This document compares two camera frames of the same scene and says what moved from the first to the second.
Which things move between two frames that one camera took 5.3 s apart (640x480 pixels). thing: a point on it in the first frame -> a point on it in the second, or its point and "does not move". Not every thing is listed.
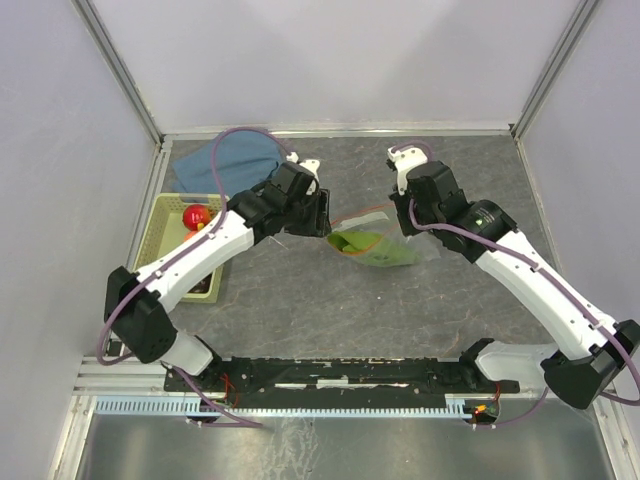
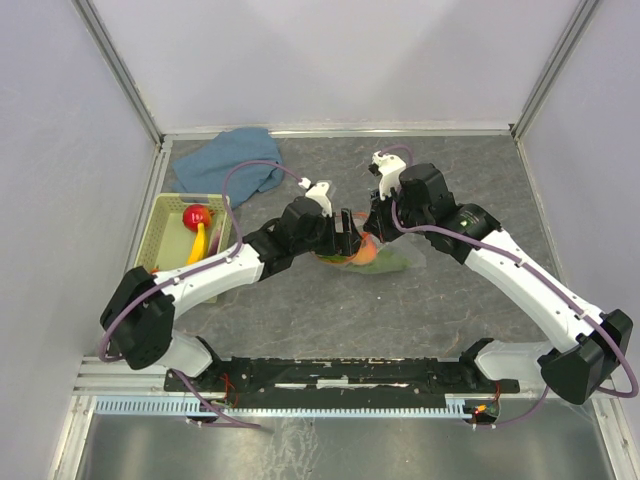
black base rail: x=337 y=383 does not move
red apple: x=196 y=217 does not move
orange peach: x=190 y=234 -> x=367 y=251
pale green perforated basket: x=165 y=229 does not move
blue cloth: x=243 y=160 does not move
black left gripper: x=319 y=224 -> x=344 y=243
